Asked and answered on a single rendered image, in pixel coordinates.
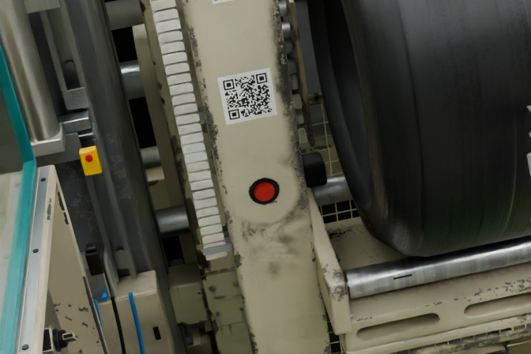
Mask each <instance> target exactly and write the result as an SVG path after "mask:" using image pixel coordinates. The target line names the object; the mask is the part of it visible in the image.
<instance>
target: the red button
mask: <svg viewBox="0 0 531 354"><path fill-rule="evenodd" d="M274 193H275V191H274V188H273V185H272V184H270V183H259V184H258V185H257V186H256V187H255V189H254V194H255V197H256V198H257V199H258V200H260V201H268V200H270V199H271V198H272V197H273V196H274Z"/></svg>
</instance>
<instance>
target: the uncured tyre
mask: <svg viewBox="0 0 531 354"><path fill-rule="evenodd" d="M307 8H308V15H309V22H310V27H311V38H312V43H313V48H314V56H315V61H316V66H317V71H318V78H319V82H320V86H321V90H322V97H323V101H324V104H325V108H326V114H327V118H328V121H329V125H330V130H331V134H332V137H333V142H334V144H335V148H336V150H337V155H338V158H339V161H340V164H341V168H342V170H343V172H344V175H345V179H346V182H347V184H348V188H349V190H350V193H351V195H352V199H353V201H354V203H355V206H356V209H357V211H358V213H359V215H360V218H361V220H362V221H363V224H364V226H365V228H366V229H367V230H368V232H369V233H370V234H371V235H372V236H373V237H374V238H376V239H377V240H379V241H381V242H382V243H385V244H386V245H387V246H389V247H391V248H393V249H394V250H396V251H397V252H399V253H401V254H403V255H409V256H422V257H430V256H433V255H437V254H444V253H448V252H452V251H456V250H463V249H467V248H471V247H478V246H482V245H486V244H489V243H497V242H501V241H504V240H508V239H516V238H519V237H523V236H527V235H531V227H530V217H531V199H530V195H529V187H528V183H527V178H526V173H525V164H526V157H527V154H528V153H531V147H530V146H529V143H528V140H529V131H528V129H527V127H526V125H525V112H526V107H527V106H531V0H307Z"/></svg>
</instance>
